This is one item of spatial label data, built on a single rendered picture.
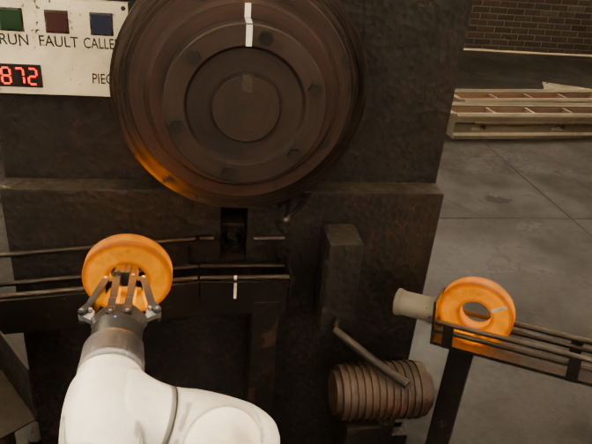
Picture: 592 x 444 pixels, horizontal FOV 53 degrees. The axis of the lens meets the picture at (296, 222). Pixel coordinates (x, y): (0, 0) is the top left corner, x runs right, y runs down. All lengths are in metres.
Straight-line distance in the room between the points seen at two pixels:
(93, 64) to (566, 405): 1.83
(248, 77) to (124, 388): 0.52
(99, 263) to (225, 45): 0.42
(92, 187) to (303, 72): 0.54
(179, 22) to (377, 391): 0.85
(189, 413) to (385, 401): 0.64
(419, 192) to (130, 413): 0.85
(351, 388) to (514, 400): 1.01
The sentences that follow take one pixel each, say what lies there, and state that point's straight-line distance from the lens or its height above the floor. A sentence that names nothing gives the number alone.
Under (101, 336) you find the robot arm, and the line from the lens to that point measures 0.89.
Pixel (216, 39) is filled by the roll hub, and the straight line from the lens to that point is 1.01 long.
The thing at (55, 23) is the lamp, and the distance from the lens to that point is 1.25.
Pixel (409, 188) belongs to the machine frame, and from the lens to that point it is 1.41.
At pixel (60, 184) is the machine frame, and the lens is 1.35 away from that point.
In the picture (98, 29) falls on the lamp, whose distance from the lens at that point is 1.24.
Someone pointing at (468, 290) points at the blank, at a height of 0.76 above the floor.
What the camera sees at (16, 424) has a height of 0.61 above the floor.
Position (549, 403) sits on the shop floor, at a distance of 2.30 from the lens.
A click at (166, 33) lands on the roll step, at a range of 1.07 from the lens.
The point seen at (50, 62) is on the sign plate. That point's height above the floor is 1.12.
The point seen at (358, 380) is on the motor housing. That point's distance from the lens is 1.35.
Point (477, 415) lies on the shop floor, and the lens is 2.15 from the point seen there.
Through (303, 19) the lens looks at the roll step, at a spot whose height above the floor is 1.26.
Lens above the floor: 1.43
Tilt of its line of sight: 28 degrees down
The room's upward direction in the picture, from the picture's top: 5 degrees clockwise
